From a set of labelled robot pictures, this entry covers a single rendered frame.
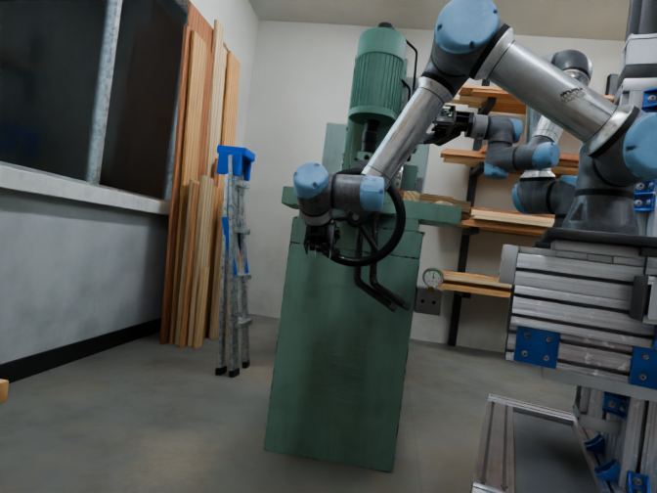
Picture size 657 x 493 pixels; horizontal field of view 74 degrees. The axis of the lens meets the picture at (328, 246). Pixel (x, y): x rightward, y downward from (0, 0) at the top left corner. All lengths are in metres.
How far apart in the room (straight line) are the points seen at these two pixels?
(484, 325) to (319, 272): 2.71
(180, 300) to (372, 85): 1.77
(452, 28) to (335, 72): 3.28
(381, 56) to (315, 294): 0.86
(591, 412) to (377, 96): 1.16
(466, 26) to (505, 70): 0.12
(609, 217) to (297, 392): 1.04
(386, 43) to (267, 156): 2.59
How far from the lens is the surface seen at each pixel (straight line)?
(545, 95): 1.00
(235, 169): 2.30
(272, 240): 4.02
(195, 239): 2.78
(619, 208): 1.12
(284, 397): 1.56
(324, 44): 4.35
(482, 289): 3.46
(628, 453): 1.38
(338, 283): 1.47
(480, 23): 0.99
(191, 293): 2.82
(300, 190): 0.92
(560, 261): 1.09
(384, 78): 1.66
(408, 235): 1.46
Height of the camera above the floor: 0.72
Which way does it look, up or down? level
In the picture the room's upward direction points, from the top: 7 degrees clockwise
